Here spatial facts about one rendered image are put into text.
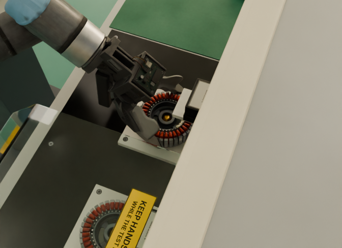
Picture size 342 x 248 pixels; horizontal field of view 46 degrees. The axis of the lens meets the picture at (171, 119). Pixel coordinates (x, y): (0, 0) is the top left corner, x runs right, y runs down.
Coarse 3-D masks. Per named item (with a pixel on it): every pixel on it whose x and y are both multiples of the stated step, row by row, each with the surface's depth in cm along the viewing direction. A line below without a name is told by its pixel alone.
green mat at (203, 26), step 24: (144, 0) 102; (168, 0) 102; (192, 0) 102; (216, 0) 102; (240, 0) 102; (120, 24) 98; (144, 24) 98; (168, 24) 98; (192, 24) 98; (216, 24) 98; (192, 48) 94; (216, 48) 94
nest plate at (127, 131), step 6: (156, 90) 84; (162, 90) 84; (156, 120) 81; (180, 120) 81; (126, 126) 80; (126, 132) 79; (132, 132) 79; (138, 138) 79; (168, 144) 78; (180, 144) 78; (174, 150) 77; (180, 150) 77
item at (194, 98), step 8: (200, 80) 69; (184, 88) 73; (200, 88) 68; (184, 96) 72; (192, 96) 67; (200, 96) 67; (184, 104) 71; (192, 104) 66; (200, 104) 66; (176, 112) 70; (184, 112) 68; (192, 112) 67; (184, 120) 70; (192, 120) 68
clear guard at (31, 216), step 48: (0, 144) 49; (48, 144) 46; (96, 144) 46; (144, 144) 46; (0, 192) 44; (48, 192) 44; (96, 192) 44; (0, 240) 41; (48, 240) 41; (96, 240) 41; (144, 240) 41
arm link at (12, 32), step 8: (0, 16) 70; (8, 16) 69; (0, 24) 69; (8, 24) 69; (16, 24) 69; (8, 32) 69; (16, 32) 69; (24, 32) 70; (16, 40) 70; (24, 40) 71; (32, 40) 72; (40, 40) 73; (16, 48) 71; (24, 48) 72
